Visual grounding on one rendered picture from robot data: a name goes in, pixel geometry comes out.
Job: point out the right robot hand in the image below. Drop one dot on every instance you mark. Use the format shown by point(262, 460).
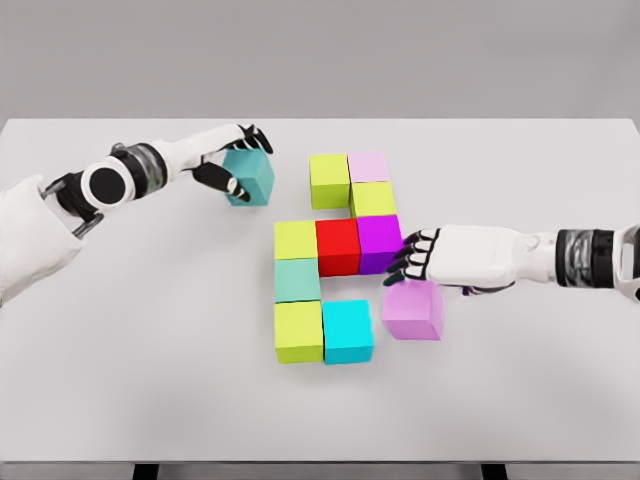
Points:
point(475, 255)

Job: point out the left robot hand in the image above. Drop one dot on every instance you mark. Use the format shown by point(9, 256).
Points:
point(215, 142)

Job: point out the teal cube block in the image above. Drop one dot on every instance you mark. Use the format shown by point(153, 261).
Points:
point(256, 175)

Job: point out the orchid pink cube block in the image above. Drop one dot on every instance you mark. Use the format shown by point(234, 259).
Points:
point(412, 312)

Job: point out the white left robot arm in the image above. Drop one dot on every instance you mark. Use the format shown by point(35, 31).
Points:
point(30, 235)

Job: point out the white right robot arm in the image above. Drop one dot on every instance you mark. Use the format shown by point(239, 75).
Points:
point(585, 257)

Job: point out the purple cube block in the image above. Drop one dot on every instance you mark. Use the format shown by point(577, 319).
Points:
point(377, 245)

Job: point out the yellow-green cube block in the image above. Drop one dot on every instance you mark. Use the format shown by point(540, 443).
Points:
point(298, 332)
point(374, 200)
point(295, 240)
point(327, 182)

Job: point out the pale pink cube block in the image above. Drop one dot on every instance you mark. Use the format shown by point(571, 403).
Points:
point(369, 167)

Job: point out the red cube block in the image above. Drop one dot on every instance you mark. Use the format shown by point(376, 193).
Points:
point(337, 247)

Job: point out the cyan cube block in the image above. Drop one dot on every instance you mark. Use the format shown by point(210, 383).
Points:
point(348, 332)

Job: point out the sea-green cube block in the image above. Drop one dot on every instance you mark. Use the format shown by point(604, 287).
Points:
point(296, 280)

